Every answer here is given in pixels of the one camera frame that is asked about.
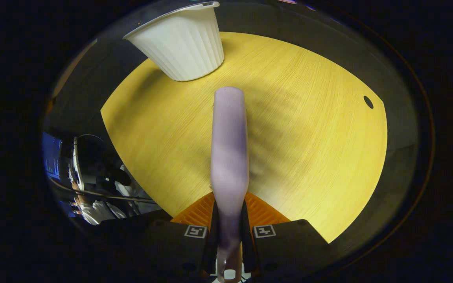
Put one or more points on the computer monitor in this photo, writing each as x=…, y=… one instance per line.
x=52, y=157

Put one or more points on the yellow wooden desktop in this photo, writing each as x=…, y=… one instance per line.
x=309, y=157

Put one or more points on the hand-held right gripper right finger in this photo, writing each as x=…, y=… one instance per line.
x=289, y=243

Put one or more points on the white ribbed garbage bin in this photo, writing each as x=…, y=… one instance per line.
x=187, y=43

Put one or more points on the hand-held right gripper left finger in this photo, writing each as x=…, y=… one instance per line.
x=171, y=243

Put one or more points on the small lilac broom black bristles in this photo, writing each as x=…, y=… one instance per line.
x=229, y=157

